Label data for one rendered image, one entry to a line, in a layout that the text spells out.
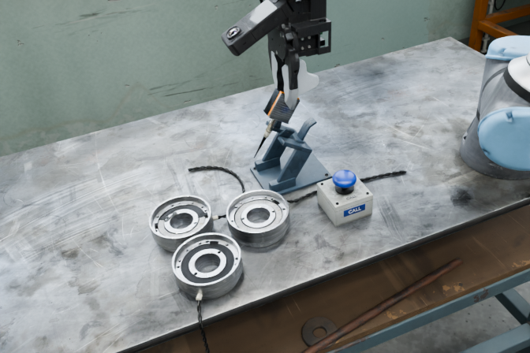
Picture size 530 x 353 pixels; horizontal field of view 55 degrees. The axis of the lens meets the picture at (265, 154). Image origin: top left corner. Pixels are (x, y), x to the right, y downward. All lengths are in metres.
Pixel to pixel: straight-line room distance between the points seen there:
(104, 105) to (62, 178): 1.40
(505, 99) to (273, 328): 0.60
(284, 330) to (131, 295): 0.35
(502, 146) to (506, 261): 0.45
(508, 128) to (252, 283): 0.43
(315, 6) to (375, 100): 0.43
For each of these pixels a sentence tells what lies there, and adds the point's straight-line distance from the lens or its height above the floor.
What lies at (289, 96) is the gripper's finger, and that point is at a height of 0.99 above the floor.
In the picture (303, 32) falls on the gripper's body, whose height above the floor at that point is 1.09.
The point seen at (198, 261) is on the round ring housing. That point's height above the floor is 0.82.
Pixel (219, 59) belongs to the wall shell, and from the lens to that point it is 2.49.
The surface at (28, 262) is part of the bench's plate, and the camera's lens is 0.95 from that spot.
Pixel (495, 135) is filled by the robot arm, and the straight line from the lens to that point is 0.79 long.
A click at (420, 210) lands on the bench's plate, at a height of 0.80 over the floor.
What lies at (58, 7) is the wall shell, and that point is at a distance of 2.30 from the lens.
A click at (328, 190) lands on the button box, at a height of 0.84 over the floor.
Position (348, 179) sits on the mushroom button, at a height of 0.87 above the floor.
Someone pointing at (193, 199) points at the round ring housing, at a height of 0.83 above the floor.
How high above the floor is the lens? 1.41
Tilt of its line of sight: 36 degrees down
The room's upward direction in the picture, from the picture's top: 7 degrees counter-clockwise
